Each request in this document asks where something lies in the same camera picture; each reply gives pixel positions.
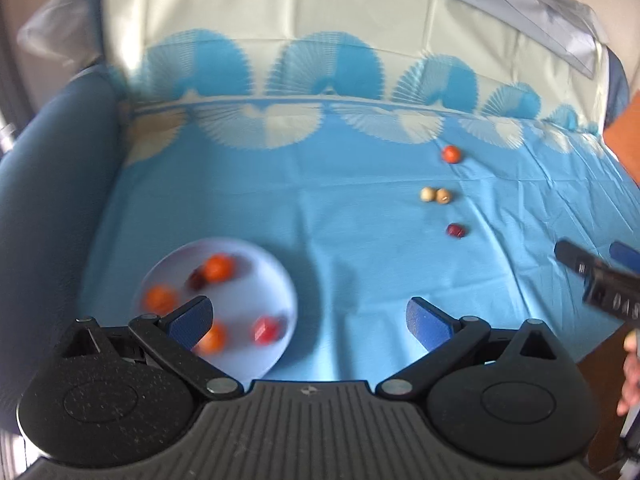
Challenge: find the blue fan-print tablecloth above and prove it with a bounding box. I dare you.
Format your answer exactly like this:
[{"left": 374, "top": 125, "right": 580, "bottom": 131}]
[{"left": 80, "top": 0, "right": 640, "bottom": 383}]

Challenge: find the white plastic bag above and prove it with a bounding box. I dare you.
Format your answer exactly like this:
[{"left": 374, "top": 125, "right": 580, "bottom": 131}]
[{"left": 17, "top": 0, "right": 103, "bottom": 68}]

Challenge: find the pale blue round plate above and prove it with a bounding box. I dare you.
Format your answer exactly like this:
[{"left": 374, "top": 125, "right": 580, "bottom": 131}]
[{"left": 131, "top": 237, "right": 300, "bottom": 382}]

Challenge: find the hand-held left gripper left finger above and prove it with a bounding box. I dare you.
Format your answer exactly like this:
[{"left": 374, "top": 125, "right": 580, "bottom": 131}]
[{"left": 60, "top": 295, "right": 245, "bottom": 401}]

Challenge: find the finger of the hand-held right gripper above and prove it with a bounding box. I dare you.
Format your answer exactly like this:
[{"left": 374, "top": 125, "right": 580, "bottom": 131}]
[
  {"left": 611, "top": 240, "right": 640, "bottom": 277},
  {"left": 555, "top": 239, "right": 609, "bottom": 281}
]

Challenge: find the person's right hand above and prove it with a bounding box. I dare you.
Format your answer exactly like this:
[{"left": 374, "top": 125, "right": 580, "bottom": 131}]
[{"left": 617, "top": 332, "right": 640, "bottom": 416}]

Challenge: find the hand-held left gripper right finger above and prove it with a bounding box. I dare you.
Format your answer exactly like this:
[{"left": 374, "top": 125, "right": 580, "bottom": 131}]
[{"left": 376, "top": 296, "right": 572, "bottom": 402}]

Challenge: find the grey cloth cover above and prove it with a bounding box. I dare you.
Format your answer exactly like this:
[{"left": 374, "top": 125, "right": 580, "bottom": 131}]
[{"left": 345, "top": 0, "right": 613, "bottom": 78}]

